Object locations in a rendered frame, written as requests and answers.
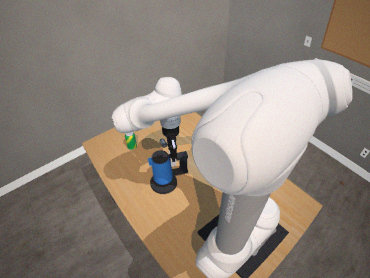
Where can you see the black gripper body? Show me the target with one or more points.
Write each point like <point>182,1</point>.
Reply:
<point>170,133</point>

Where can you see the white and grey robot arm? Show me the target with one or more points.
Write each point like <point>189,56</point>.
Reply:
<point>248,141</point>

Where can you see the green and yellow drink can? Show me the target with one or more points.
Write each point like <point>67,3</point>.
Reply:
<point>130,140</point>

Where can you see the black round disc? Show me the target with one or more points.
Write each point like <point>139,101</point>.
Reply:
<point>163,189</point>

